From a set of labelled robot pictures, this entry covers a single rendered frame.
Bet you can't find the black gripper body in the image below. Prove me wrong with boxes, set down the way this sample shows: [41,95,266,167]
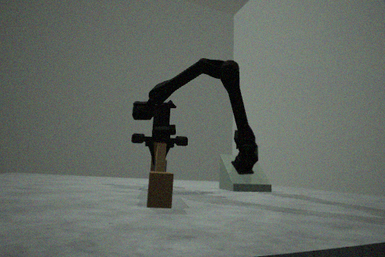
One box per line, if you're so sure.
[131,119,188,146]

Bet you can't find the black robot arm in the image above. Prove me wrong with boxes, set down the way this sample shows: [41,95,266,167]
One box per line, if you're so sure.
[132,58,259,175]

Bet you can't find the long tan wooden plank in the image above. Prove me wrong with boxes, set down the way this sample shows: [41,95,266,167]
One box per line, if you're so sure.
[155,143,166,173]

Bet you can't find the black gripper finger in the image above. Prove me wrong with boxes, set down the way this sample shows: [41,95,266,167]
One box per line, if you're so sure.
[165,145,174,157]
[145,143,154,165]

